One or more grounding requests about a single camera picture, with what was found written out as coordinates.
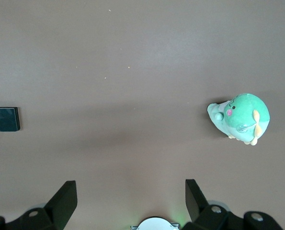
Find green dinosaur plush toy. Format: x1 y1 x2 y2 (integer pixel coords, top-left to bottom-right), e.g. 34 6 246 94
206 92 271 146

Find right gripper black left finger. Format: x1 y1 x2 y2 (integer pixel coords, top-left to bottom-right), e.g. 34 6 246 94
0 180 79 230

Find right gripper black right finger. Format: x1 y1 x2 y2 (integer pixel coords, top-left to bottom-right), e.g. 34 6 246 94
184 178 285 230

